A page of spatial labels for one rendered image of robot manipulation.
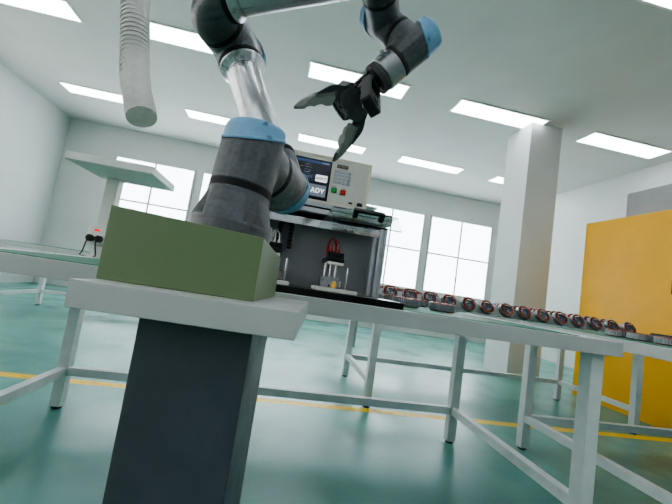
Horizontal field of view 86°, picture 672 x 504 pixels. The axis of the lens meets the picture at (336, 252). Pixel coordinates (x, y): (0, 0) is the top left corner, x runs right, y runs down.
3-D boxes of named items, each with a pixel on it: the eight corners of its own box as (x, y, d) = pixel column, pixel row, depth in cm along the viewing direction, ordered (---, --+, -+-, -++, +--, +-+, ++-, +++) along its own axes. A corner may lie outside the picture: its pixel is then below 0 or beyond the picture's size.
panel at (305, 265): (369, 296, 161) (378, 230, 163) (218, 273, 151) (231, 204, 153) (368, 295, 162) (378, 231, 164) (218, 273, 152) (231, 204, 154)
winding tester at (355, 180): (365, 212, 150) (372, 165, 152) (261, 192, 144) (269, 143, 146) (347, 225, 189) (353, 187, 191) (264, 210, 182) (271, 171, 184)
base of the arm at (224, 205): (261, 239, 59) (275, 183, 61) (171, 219, 59) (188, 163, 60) (273, 252, 74) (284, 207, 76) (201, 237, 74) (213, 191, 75)
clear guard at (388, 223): (401, 232, 122) (404, 215, 123) (333, 220, 119) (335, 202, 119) (375, 241, 155) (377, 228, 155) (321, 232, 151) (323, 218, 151)
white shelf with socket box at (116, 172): (133, 265, 160) (153, 166, 164) (42, 251, 154) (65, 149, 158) (158, 267, 194) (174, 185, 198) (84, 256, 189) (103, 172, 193)
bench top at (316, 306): (623, 357, 122) (624, 343, 122) (-141, 252, 88) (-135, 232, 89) (466, 321, 221) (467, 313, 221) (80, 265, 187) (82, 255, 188)
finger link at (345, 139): (337, 159, 89) (349, 121, 86) (346, 165, 85) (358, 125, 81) (326, 156, 88) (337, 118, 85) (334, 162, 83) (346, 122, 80)
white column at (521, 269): (538, 381, 445) (562, 128, 476) (506, 377, 438) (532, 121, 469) (512, 371, 494) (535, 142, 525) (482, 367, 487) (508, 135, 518)
